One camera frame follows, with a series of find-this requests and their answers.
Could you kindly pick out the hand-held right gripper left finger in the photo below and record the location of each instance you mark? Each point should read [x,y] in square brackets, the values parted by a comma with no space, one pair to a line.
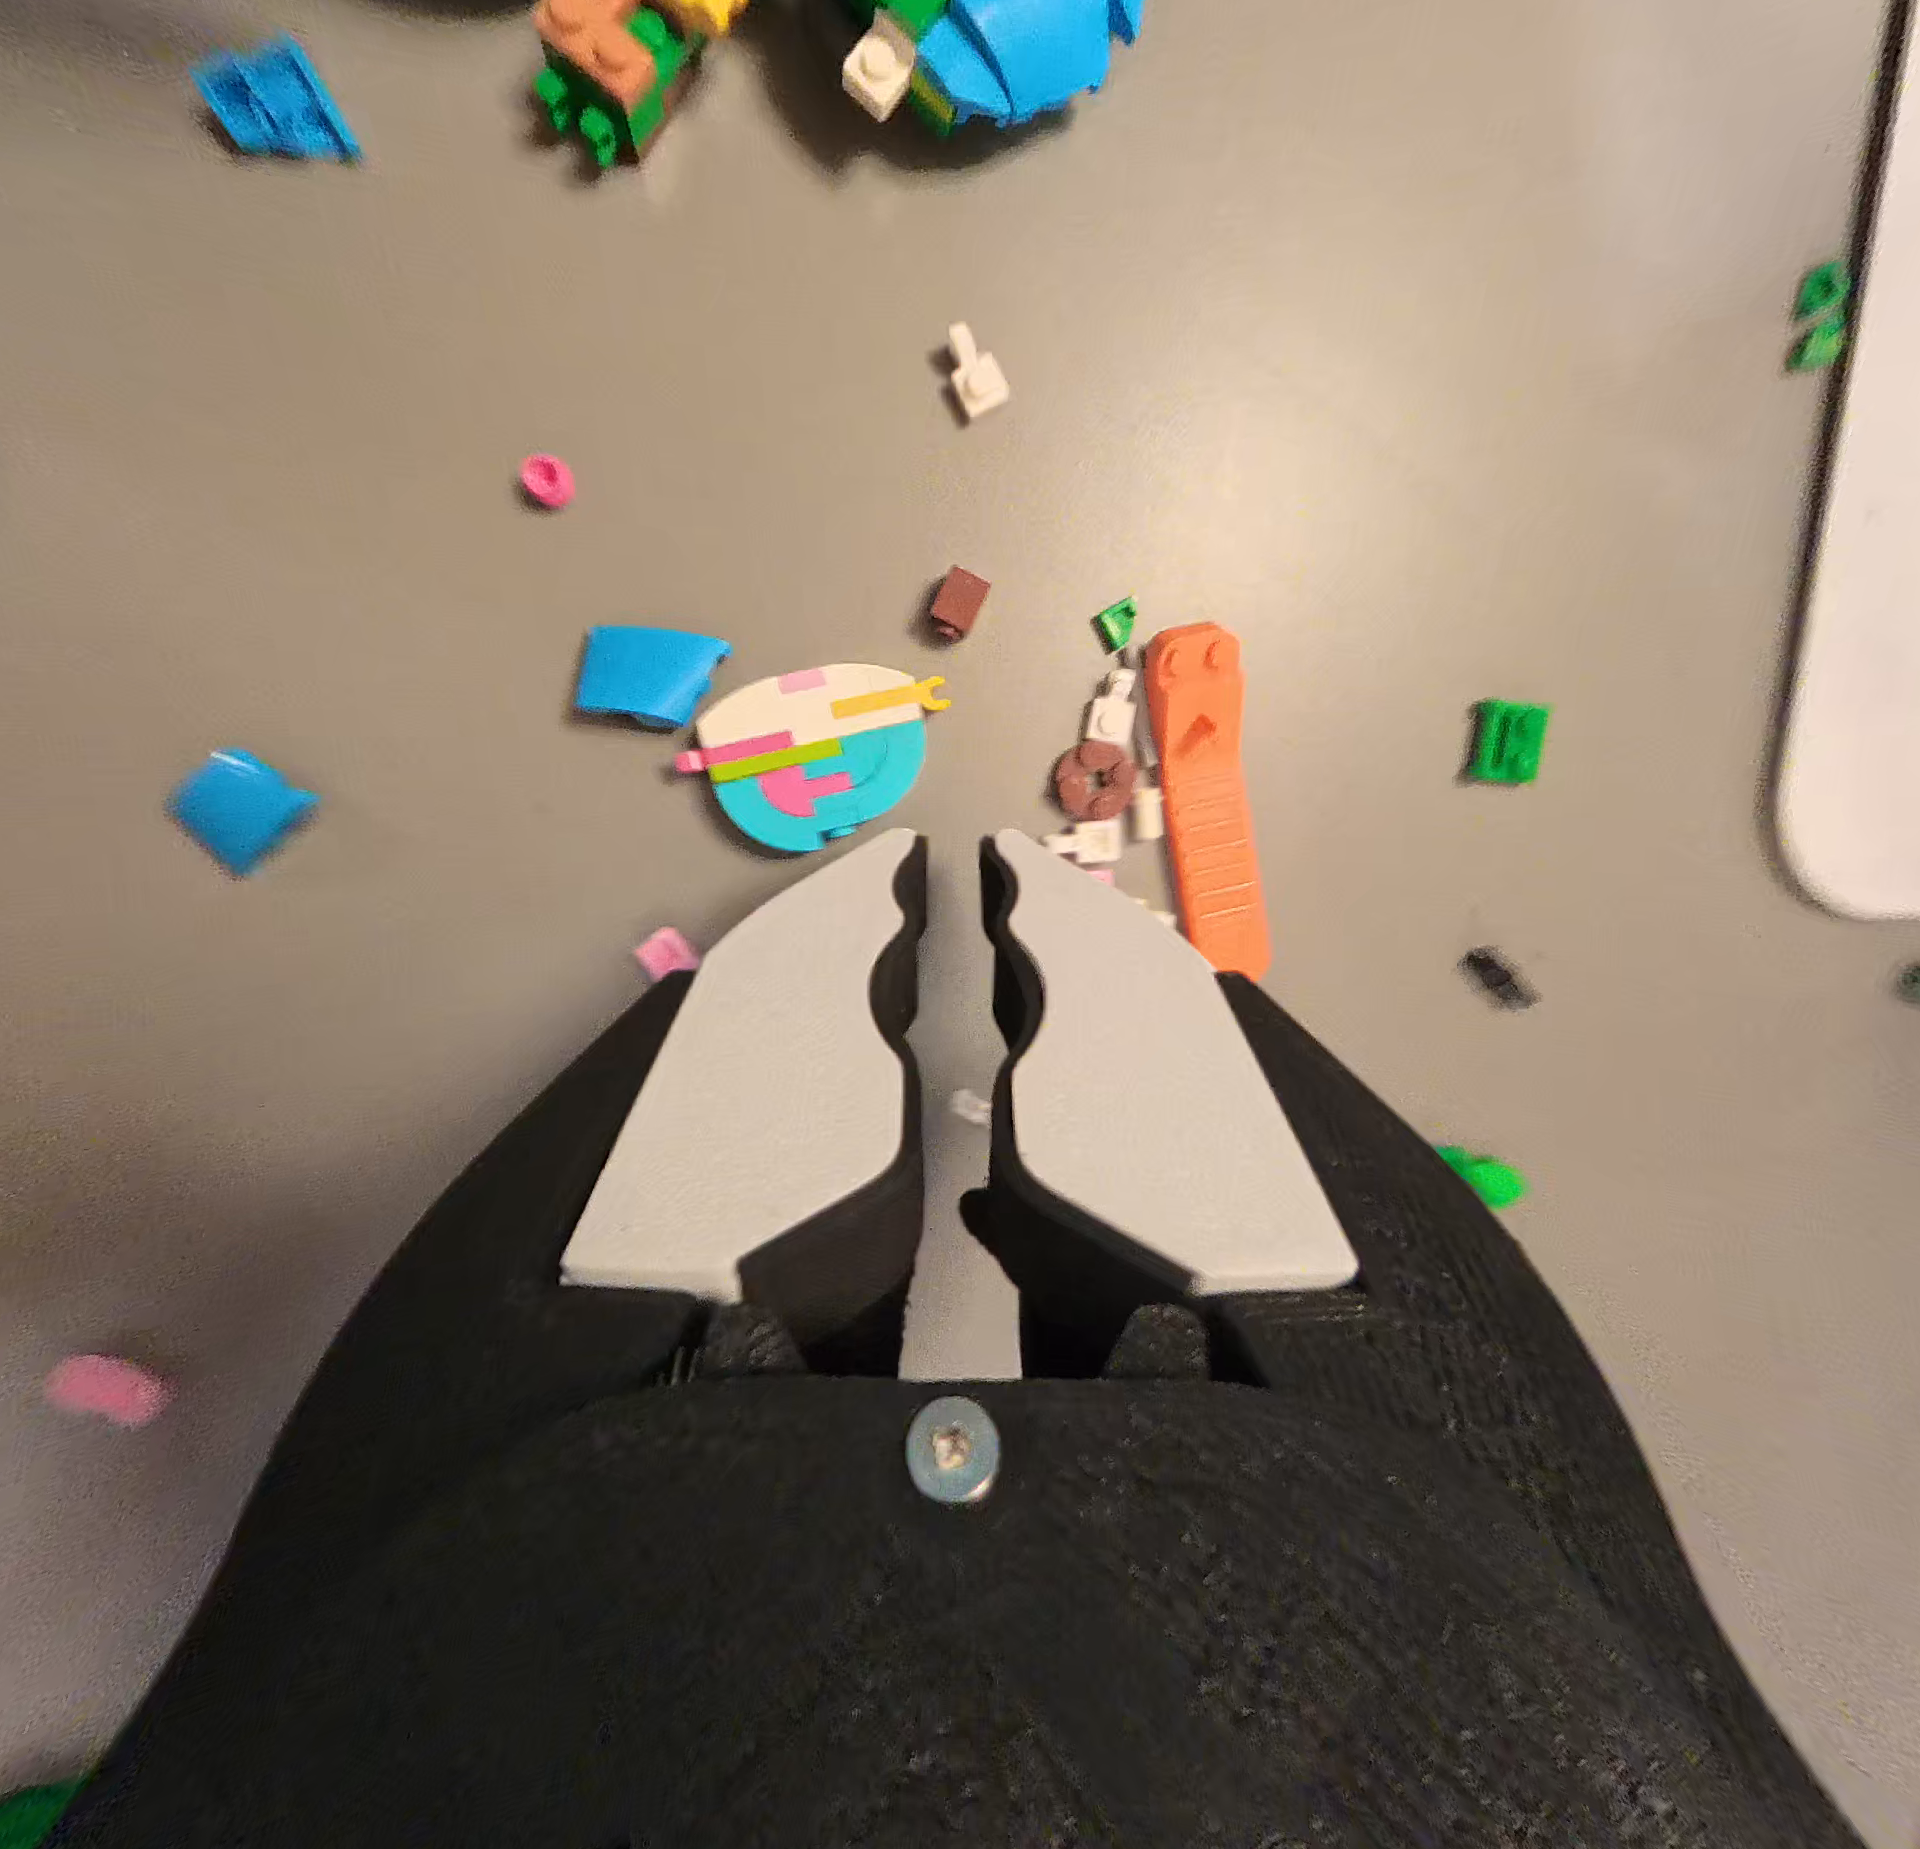
[781,1069]

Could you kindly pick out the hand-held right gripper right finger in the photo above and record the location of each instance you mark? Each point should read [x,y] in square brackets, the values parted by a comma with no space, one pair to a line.
[1140,1086]

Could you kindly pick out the small pink lego tile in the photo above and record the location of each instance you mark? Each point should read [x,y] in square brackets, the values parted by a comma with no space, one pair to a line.
[667,952]

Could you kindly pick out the orange lego brick separator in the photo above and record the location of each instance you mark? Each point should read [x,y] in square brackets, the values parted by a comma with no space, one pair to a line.
[1209,814]

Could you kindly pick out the white lego clip pieces cluster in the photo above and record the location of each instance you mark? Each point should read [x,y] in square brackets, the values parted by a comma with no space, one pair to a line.
[1119,784]

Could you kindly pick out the brown round lego flower piece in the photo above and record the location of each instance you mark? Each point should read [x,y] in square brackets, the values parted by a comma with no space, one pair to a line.
[1094,778]

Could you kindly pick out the round multicoloured lego plate assembly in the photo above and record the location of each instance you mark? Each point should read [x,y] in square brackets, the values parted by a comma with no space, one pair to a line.
[810,754]

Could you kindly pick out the green round lego piece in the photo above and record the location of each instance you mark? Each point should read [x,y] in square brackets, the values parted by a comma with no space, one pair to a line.
[1485,1175]

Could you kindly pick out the small black lego piece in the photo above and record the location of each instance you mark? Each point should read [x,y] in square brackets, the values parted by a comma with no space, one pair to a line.
[1496,977]

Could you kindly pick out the blue curved lego slope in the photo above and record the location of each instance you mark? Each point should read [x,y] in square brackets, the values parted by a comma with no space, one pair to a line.
[237,809]
[643,674]

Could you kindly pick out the small green lego wedge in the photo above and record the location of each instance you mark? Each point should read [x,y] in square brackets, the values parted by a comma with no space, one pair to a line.
[1116,623]

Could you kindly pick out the small brown lego brick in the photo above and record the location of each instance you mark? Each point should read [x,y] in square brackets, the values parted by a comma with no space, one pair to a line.
[957,602]

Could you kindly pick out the green lego plate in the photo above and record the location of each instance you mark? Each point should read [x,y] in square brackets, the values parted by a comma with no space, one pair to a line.
[1505,743]

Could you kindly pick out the small pink round lego stud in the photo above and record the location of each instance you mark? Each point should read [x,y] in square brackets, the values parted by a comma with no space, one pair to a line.
[548,481]

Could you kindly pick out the small white lego clip piece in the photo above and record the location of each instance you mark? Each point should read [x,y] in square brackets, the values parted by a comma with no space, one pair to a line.
[975,375]

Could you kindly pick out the pink lego piece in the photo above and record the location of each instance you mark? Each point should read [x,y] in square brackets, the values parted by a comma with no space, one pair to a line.
[104,1387]

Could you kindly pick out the green lego leaf pieces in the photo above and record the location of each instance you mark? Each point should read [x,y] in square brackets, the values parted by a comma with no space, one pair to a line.
[1821,314]

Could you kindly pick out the orange green yellow lego build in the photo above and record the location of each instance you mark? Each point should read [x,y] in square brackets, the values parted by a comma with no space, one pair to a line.
[639,43]

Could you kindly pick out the blue and green lego globe build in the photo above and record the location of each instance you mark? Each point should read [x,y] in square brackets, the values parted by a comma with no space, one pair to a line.
[991,19]

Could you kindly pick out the blue ridged lego piece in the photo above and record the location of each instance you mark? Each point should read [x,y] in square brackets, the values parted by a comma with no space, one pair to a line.
[275,98]

